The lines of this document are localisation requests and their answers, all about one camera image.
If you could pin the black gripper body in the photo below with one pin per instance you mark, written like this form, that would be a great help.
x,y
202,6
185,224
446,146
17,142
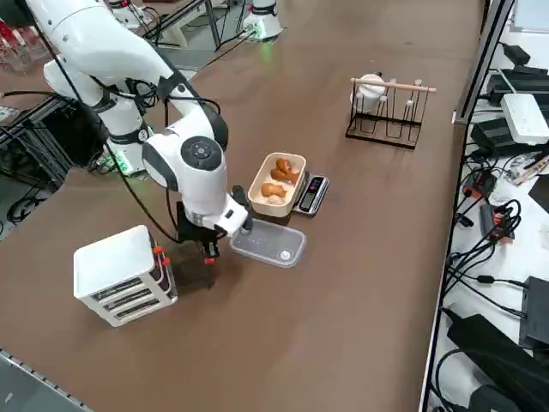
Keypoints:
x,y
193,232

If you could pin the pale bread piece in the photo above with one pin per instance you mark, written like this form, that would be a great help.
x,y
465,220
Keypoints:
x,y
275,200

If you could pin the tan bread bun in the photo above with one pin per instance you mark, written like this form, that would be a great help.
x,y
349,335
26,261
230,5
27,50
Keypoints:
x,y
272,189

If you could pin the brown bread piece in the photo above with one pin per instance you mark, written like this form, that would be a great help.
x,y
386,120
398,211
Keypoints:
x,y
285,169

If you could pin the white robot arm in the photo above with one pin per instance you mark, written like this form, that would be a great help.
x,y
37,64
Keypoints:
x,y
193,171
266,17

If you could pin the digital kitchen scale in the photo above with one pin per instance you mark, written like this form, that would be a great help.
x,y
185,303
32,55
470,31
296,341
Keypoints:
x,y
313,193

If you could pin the black box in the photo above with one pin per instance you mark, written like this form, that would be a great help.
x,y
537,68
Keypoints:
x,y
536,313

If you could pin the clear plastic food container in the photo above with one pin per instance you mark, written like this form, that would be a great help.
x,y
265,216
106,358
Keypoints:
x,y
270,244

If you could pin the beige plastic container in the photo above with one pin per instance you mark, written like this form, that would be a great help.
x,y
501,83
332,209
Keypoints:
x,y
257,193

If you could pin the white smiley mug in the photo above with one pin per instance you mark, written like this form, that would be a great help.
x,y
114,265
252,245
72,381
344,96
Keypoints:
x,y
371,92

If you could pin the red clamps on clear shelf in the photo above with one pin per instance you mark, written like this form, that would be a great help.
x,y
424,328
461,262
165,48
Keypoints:
x,y
13,43

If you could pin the red and black device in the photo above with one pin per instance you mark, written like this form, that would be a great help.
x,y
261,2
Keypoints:
x,y
480,182

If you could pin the black device with orange plugs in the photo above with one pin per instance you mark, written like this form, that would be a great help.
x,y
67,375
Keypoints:
x,y
499,223

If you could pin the black power adapter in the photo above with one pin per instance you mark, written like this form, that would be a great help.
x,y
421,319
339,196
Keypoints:
x,y
491,133

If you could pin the white power strip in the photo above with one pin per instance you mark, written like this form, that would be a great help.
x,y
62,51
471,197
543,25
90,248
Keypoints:
x,y
525,118

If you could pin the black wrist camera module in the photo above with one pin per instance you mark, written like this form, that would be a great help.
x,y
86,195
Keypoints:
x,y
241,206

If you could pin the aluminium frame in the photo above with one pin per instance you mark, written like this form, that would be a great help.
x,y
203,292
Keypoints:
x,y
38,141

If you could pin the aluminium table rail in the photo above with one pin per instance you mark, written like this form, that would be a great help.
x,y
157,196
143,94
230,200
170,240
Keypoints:
x,y
25,373

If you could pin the aluminium camera post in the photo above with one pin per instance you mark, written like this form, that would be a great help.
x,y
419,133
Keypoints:
x,y
482,64

